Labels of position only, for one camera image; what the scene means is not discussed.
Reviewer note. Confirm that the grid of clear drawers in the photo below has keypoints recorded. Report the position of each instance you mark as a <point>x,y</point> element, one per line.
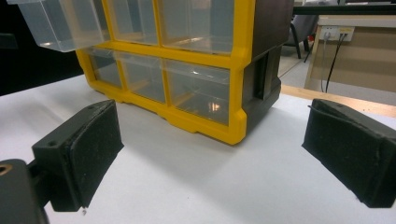
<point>199,90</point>

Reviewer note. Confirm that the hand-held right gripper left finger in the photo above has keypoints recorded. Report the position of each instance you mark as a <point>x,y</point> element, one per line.
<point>90,149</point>

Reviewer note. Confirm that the yellow and black organizer cabinet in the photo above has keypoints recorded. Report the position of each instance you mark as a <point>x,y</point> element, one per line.
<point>236,124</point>

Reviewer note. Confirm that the clear plastic drawer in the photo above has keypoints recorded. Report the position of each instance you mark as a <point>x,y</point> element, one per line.
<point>62,28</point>

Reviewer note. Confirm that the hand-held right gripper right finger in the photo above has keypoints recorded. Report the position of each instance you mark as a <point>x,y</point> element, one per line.
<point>351,149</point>

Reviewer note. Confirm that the black desk top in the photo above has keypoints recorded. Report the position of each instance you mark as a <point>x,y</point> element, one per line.
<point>342,10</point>

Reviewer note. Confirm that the white power socket strip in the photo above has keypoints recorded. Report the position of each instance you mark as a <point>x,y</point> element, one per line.
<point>334,32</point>

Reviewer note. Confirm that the grey office chair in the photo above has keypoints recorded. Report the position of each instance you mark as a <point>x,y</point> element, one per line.
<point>303,26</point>

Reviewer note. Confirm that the beige wooden desk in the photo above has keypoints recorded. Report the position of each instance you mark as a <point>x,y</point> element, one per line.
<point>367,62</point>

